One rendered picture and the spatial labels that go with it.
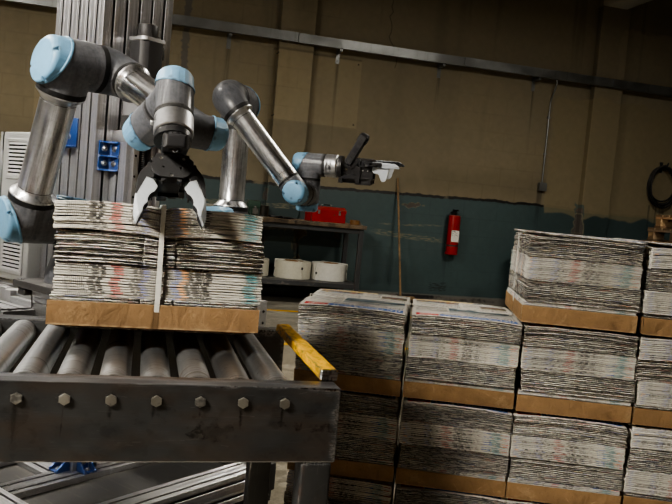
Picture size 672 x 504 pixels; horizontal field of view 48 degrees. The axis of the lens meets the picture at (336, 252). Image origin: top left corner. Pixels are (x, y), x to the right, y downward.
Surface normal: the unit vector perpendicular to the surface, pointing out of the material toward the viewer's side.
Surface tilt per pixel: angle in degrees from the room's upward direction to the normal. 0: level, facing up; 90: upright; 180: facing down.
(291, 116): 90
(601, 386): 90
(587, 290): 90
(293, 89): 90
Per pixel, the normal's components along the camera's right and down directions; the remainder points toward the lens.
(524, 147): 0.25, 0.08
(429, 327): -0.12, 0.05
